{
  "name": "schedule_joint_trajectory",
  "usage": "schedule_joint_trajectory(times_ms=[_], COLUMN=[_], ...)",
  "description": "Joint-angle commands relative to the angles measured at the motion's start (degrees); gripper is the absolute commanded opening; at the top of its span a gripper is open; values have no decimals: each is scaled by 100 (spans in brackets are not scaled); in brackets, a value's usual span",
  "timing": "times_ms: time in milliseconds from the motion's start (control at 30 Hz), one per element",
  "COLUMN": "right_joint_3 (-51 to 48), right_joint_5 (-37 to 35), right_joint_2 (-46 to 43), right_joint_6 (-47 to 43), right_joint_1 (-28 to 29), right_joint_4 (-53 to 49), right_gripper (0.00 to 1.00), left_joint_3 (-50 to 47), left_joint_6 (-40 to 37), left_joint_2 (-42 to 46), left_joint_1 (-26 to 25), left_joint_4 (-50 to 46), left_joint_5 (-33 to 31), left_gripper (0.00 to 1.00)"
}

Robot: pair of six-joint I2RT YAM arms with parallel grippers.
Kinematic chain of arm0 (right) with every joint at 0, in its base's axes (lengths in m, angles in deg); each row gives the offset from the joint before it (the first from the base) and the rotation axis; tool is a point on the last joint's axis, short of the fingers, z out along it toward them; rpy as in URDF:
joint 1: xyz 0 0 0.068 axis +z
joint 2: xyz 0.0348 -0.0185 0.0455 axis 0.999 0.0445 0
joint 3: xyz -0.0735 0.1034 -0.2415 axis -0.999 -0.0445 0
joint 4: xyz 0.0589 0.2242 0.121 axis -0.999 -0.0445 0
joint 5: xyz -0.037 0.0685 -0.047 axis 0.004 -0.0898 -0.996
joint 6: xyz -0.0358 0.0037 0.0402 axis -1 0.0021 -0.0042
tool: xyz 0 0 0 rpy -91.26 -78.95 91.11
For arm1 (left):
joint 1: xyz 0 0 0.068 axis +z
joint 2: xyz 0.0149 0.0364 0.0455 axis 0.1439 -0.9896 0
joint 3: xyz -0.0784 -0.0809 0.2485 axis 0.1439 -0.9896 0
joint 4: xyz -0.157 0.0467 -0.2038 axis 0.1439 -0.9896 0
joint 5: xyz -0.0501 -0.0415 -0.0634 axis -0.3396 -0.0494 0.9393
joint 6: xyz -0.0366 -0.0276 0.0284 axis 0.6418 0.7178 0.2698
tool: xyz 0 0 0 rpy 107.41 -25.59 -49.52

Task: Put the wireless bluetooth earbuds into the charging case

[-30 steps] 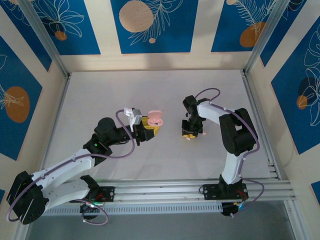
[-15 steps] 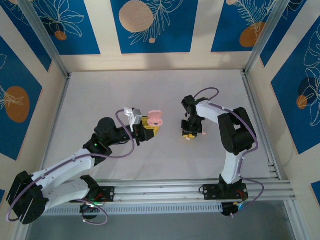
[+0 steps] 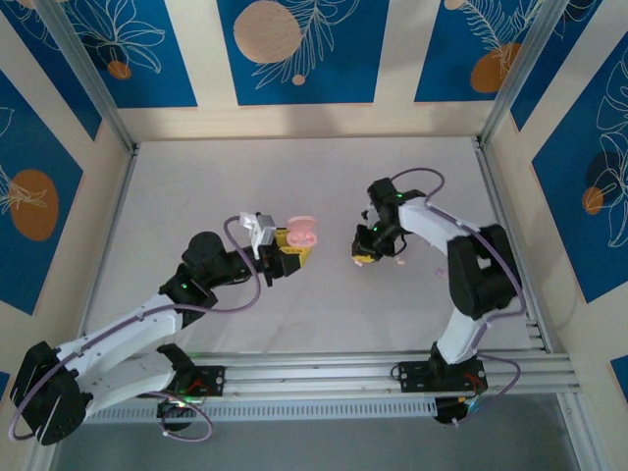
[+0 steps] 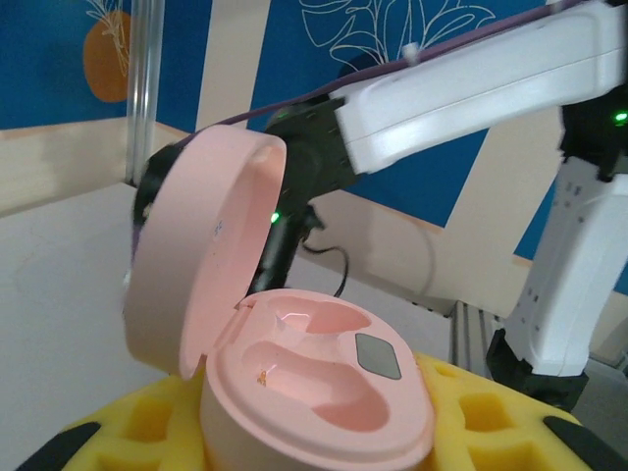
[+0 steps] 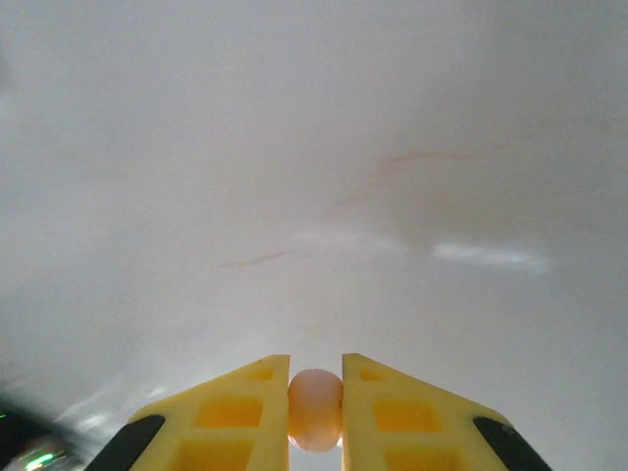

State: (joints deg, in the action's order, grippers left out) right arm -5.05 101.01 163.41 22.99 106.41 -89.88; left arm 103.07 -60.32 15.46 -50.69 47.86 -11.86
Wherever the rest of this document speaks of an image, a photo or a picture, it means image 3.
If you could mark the pink earbud charging case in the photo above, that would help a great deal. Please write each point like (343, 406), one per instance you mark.
(301, 235)

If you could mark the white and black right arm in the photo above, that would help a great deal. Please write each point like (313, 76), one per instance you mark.
(422, 231)

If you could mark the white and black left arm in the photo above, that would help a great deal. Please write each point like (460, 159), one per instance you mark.
(122, 329)

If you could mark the purple earbud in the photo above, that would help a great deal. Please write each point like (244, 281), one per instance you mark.
(442, 273)

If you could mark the aluminium table side rail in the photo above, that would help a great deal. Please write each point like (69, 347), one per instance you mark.
(504, 221)
(110, 221)

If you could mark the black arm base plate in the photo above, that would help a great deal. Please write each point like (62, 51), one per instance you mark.
(417, 378)
(208, 382)

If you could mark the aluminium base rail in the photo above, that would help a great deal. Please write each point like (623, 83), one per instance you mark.
(314, 378)

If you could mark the aluminium frame post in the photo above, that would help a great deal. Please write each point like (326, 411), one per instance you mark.
(520, 73)
(88, 73)

